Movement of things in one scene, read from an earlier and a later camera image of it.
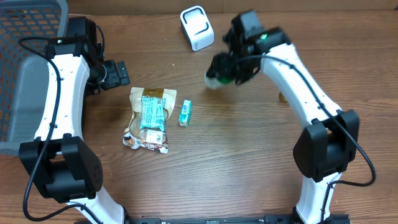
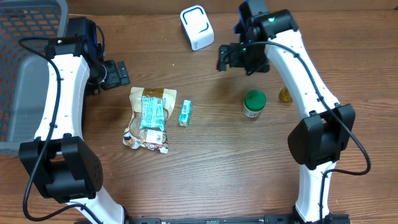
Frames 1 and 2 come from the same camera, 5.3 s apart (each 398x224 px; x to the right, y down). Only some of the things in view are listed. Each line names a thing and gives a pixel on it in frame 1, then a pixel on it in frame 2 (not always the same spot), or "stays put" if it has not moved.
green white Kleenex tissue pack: x=185 y=114 stays put
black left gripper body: x=107 y=76 stays put
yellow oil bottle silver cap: x=282 y=98 stays put
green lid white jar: x=217 y=83 → x=254 y=101
